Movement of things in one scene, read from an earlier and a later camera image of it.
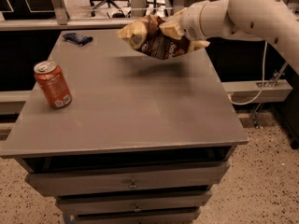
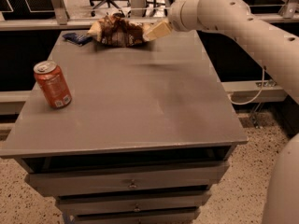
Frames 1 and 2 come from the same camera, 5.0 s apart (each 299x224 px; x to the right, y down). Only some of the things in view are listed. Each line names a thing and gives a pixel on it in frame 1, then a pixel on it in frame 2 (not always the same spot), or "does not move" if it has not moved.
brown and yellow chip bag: x=158 y=37 -> x=118 y=30
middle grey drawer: x=139 y=203 does not move
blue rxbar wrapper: x=77 y=38 does not move
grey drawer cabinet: x=120 y=136 does not move
